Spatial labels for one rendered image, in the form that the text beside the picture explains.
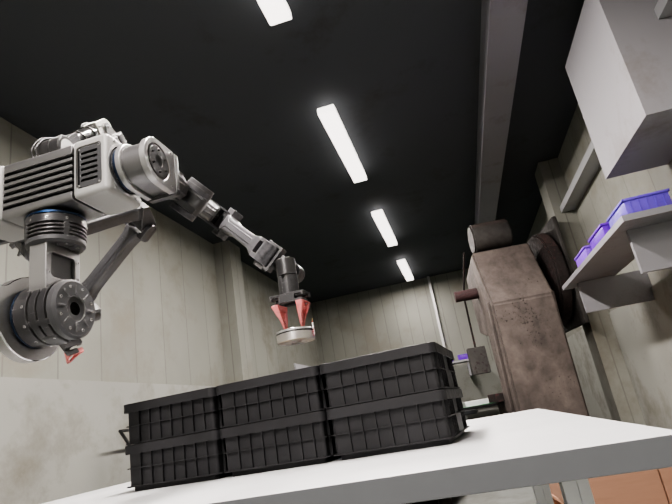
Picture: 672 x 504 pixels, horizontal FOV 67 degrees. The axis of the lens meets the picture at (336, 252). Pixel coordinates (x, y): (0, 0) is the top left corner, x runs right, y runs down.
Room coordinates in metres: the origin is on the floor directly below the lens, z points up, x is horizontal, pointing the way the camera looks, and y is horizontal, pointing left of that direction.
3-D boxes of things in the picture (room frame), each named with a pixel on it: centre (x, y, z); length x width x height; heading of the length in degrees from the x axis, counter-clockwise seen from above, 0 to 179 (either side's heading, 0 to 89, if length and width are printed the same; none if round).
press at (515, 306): (5.09, -1.64, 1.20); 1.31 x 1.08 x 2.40; 169
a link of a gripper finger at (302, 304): (1.40, 0.14, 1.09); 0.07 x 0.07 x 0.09; 74
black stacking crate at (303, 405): (1.54, 0.19, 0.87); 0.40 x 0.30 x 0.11; 164
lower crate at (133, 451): (1.62, 0.47, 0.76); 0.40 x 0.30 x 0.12; 164
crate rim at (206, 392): (1.62, 0.47, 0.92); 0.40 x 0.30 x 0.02; 164
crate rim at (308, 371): (1.54, 0.19, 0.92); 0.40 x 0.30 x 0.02; 164
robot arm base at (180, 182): (1.20, 0.40, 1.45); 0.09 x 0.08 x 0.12; 79
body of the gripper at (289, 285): (1.40, 0.15, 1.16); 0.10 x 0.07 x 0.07; 75
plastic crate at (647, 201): (2.46, -1.53, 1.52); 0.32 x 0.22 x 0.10; 169
